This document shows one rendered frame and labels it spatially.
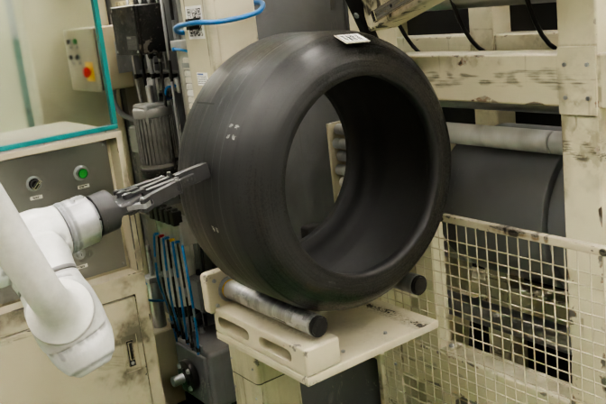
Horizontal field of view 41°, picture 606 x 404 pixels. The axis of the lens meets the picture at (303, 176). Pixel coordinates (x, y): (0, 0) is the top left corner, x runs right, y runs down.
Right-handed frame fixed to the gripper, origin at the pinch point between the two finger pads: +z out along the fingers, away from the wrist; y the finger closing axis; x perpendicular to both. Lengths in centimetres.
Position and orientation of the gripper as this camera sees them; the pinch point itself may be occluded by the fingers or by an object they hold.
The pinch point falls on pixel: (191, 176)
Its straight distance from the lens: 152.5
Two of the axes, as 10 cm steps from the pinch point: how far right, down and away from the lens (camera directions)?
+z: 7.7, -3.5, 5.3
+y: -5.9, -1.1, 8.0
